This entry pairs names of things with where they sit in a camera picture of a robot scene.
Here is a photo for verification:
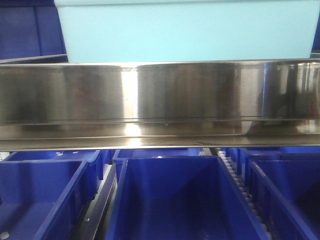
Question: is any dark blue bin lower right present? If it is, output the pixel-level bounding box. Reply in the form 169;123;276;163
249;159;320;240

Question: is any dark blue bin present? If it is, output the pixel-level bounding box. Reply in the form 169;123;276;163
112;148;204;182
4;150;114;200
0;0;66;60
106;156;267;240
221;146;320;189
0;160;88;240
249;159;320;240

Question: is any dark blue bin lower left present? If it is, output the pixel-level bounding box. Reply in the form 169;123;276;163
0;160;88;240

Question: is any grey metal divider rail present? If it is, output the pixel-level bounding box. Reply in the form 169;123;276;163
71;164;117;240

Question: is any dark blue bin lower centre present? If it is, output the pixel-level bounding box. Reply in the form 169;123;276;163
106;156;267;240

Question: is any dark blue bin rear right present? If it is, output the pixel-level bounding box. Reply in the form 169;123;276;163
221;146;320;189

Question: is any white roller track rail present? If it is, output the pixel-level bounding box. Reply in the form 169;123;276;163
216;148;273;240

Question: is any dark blue bin upper left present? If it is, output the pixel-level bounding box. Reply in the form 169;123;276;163
0;0;66;60

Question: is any stainless steel shelf beam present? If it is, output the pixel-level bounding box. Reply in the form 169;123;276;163
0;58;320;151

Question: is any dark blue bin rear left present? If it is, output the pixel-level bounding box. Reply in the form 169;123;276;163
4;150;114;200

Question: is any dark blue bin rear centre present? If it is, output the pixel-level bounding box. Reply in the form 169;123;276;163
112;148;204;182

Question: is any light blue plastic bin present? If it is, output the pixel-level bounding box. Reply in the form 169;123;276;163
55;0;320;63

